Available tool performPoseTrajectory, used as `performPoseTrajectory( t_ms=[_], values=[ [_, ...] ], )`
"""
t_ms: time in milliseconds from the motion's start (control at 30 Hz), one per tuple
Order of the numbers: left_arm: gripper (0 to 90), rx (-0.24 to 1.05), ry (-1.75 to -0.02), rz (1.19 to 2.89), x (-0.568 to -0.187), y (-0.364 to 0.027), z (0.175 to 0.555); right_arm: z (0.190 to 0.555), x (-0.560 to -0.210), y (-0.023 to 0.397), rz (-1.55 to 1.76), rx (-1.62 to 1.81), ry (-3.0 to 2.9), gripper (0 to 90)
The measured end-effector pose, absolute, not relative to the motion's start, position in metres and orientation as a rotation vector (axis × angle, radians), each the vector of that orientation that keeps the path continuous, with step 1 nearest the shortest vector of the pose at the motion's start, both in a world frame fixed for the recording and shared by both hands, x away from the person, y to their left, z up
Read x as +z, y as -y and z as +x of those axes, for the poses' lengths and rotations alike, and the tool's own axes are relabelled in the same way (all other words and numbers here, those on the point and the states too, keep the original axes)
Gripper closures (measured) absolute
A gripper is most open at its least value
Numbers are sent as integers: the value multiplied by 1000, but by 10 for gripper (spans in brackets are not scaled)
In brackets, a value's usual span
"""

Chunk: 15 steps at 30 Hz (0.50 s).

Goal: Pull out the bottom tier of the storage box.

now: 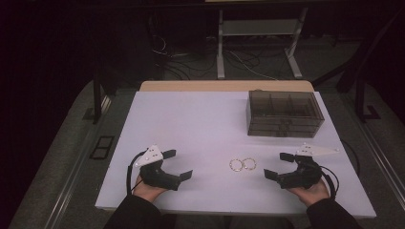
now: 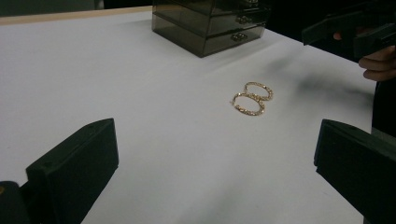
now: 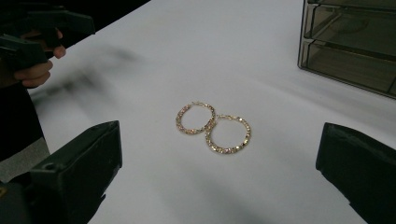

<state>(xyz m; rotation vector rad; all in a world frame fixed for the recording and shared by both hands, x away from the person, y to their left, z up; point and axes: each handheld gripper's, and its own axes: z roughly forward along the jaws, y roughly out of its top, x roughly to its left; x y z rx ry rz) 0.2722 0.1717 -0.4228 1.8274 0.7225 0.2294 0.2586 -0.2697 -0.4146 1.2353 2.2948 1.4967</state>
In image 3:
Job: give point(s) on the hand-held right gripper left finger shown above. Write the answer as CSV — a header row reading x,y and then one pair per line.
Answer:
x,y
77,168

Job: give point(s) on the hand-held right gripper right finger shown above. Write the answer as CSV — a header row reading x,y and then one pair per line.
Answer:
x,y
361,168

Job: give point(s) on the gold hoop earring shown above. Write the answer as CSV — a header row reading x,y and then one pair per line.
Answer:
x,y
247,133

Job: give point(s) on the smoky clear drawer organizer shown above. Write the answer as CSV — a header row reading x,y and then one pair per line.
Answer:
x,y
351,28

